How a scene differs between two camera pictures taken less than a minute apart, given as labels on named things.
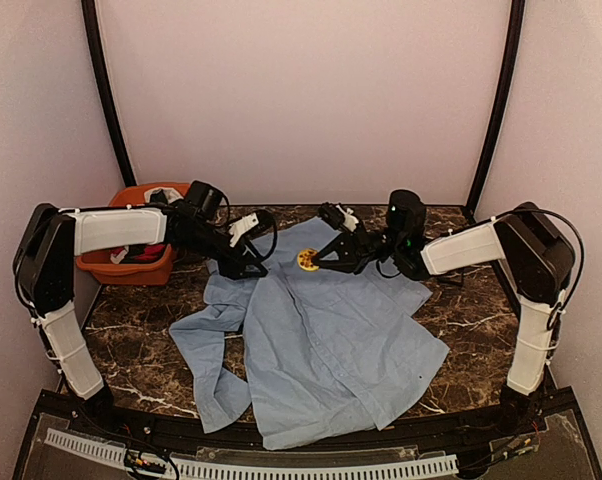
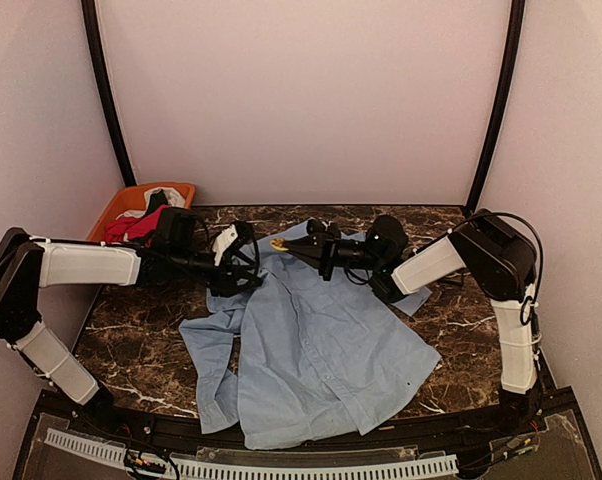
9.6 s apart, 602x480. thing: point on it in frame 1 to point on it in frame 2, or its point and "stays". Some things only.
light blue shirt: (326, 352) stays
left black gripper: (235, 270) to (224, 283)
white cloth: (171, 194) stays
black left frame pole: (90, 23) stays
